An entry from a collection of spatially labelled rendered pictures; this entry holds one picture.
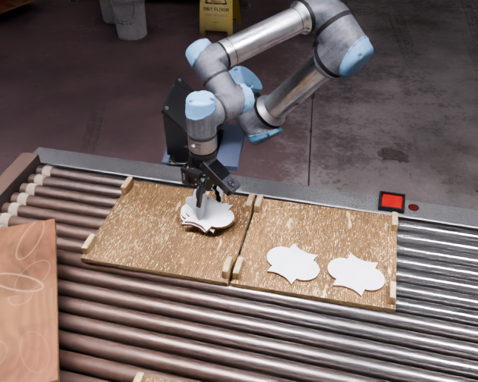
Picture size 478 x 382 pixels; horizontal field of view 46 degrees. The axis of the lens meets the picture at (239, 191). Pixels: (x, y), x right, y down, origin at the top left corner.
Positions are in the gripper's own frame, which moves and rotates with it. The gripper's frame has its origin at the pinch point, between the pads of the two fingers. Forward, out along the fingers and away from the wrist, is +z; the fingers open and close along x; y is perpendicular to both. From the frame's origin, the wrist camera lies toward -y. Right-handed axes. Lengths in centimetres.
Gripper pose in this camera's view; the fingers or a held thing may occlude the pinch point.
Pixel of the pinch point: (211, 209)
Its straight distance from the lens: 159.6
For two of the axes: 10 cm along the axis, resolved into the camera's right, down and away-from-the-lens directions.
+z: 0.0, 7.9, 6.2
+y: -8.3, -3.4, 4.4
